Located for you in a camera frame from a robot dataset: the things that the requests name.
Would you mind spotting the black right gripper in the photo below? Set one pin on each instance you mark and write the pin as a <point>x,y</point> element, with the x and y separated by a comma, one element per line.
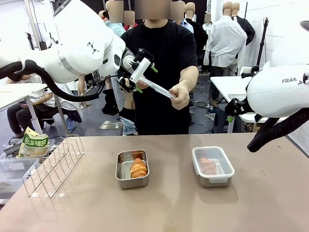
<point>237,107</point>

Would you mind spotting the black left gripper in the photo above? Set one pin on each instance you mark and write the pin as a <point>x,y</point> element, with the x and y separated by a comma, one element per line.
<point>136,63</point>

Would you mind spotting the clear plastic container lid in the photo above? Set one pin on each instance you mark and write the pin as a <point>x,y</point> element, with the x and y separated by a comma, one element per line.
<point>224,159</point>
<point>159,89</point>

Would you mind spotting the golden croissant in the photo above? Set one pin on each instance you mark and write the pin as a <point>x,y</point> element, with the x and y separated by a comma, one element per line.
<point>138,169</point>
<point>207,165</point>

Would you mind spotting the rectangular stainless steel container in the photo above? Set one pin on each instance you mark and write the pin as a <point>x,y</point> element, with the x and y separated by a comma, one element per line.
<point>123,180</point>
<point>217,184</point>

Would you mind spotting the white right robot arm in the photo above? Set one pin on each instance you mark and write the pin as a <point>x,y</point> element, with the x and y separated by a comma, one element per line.
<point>277,94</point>

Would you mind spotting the person's right forearm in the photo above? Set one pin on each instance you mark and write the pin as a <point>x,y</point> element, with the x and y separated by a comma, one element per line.
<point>130,101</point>

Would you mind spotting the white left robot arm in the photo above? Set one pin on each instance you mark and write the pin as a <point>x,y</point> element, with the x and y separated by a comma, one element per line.
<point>72,48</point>

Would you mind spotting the person's left forearm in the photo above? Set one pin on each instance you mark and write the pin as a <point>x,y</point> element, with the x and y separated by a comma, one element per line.
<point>190,75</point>

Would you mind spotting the person's right hand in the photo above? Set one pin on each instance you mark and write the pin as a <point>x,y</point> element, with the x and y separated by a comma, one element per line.
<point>142,85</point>

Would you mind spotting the person's left hand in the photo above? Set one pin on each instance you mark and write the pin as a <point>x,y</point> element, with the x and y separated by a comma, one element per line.
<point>181,96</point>

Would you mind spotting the white side table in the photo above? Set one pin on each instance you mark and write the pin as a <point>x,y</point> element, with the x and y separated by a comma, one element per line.
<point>227,87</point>

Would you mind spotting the person in black t-shirt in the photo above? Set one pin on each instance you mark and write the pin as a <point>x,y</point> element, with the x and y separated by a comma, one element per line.
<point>169,48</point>

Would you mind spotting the figure in light blue fleece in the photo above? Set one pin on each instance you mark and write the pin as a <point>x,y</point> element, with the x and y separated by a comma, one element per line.
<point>118,26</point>

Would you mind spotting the mannequin in beige shirt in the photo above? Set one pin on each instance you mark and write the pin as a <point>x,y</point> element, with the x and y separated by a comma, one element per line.
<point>102,15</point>

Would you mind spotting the mannequin in black jacket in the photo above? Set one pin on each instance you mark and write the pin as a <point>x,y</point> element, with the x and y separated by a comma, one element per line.
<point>199,31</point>

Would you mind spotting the black tripod stand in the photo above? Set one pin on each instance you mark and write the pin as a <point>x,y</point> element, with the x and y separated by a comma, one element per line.
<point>262,41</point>

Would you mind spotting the mannequin in black white shirt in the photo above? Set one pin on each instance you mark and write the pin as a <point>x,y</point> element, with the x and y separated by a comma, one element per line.
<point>248,31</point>

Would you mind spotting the silver pole stand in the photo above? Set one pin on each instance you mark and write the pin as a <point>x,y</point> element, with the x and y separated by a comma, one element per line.
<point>33,24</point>

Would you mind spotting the seated person in white shirt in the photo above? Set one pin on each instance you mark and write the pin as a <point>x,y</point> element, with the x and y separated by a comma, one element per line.
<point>29,113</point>

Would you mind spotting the green snack bag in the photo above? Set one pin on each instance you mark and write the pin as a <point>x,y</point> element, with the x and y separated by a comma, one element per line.
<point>33,145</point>

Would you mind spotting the clear plastic storage bin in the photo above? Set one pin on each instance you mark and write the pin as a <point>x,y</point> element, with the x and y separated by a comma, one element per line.
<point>14,174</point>

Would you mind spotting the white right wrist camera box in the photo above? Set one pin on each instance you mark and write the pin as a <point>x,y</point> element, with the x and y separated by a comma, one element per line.
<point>249,71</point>

